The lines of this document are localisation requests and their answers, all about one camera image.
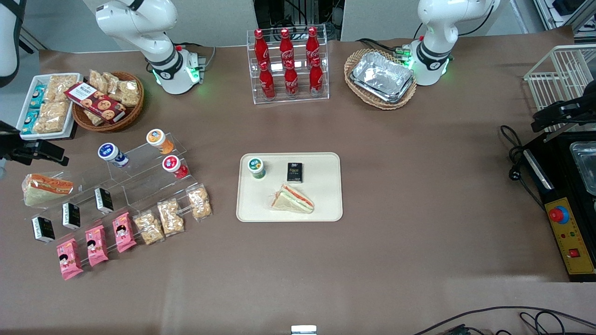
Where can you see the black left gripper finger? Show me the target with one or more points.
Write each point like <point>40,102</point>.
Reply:
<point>545,125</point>
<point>549,111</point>

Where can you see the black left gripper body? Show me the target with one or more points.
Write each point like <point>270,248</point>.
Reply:
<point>573,110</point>

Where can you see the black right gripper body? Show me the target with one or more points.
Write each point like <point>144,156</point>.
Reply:
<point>14,145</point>

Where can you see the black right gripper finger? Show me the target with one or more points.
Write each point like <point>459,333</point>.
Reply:
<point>58,161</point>
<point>52,151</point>

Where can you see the green gum bottle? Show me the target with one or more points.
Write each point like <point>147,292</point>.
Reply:
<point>256,167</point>

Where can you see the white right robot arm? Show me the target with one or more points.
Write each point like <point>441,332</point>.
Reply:
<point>139,23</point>

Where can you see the blue gum bottle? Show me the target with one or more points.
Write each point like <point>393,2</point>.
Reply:
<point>111,153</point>

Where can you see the silver metal tray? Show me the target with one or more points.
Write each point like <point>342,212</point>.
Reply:
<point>586,167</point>

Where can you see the orange gum bottle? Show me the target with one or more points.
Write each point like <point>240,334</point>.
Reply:
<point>157,138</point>

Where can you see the red gum bottle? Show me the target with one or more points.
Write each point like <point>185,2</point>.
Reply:
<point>173,165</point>

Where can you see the aluminium foil tray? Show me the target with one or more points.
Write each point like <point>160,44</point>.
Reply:
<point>382,77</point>

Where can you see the cream plastic tray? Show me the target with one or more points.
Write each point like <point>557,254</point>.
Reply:
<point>316,195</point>

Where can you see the blue snack packet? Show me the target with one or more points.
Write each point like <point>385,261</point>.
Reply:
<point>37,97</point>
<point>30,122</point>

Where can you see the white rectangular bin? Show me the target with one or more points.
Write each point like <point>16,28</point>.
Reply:
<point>22,116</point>

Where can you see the wrapped triangle sandwich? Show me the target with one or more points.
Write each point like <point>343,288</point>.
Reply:
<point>292,200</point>
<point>44,190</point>

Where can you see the clear bag puffed snack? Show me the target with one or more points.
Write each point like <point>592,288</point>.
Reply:
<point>171,217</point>
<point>60,86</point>
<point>149,228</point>
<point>199,202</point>
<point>113,83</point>
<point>129,93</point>
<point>98,80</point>
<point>51,116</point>
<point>93,118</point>

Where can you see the black white small box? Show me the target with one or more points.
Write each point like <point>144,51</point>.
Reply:
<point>71,215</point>
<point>43,229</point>
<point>104,200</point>

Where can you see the black sealing machine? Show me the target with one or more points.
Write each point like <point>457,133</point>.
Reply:
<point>561,186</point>

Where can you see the red cookie box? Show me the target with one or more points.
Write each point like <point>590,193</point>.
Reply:
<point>95,102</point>

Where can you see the clear acrylic tiered stand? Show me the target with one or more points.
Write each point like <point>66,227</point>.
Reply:
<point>139,184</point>

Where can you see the brown wicker basket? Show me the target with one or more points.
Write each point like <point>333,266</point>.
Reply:
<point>130,116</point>

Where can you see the red emergency stop button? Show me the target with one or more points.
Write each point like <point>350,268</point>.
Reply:
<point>558,214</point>

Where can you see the pink snack packet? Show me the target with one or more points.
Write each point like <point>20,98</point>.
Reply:
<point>96,245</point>
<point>124,232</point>
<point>69,259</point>

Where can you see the yellow control panel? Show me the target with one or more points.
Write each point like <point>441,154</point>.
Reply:
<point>575,237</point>

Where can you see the brown table cover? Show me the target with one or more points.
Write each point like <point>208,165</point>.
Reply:
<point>419,186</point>

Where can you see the light wicker basket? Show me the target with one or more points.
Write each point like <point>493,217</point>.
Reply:
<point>356,60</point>

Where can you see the red cola bottle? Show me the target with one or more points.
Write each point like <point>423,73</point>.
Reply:
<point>312,44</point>
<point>285,45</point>
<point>267,83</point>
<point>260,46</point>
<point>316,79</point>
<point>291,83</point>

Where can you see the clear acrylic bottle rack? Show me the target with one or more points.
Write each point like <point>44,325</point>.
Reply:
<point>279,100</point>

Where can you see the black Face tissue pack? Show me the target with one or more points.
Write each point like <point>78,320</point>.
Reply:
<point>294,173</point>

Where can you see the small silver block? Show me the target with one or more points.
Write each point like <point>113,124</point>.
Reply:
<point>303,330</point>

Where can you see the aluminium frame shelf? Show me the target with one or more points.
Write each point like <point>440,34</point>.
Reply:
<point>563,9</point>

